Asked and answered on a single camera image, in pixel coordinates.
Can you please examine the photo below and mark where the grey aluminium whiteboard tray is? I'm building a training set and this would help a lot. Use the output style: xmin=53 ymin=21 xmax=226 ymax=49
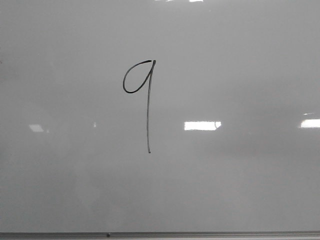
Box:
xmin=0 ymin=230 xmax=320 ymax=240

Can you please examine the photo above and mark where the black handwritten number nine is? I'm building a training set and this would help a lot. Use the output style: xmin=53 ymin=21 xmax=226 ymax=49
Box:
xmin=122 ymin=60 xmax=157 ymax=154

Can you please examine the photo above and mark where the white whiteboard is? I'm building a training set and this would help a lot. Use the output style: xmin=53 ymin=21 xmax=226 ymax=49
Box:
xmin=0 ymin=0 xmax=320 ymax=232

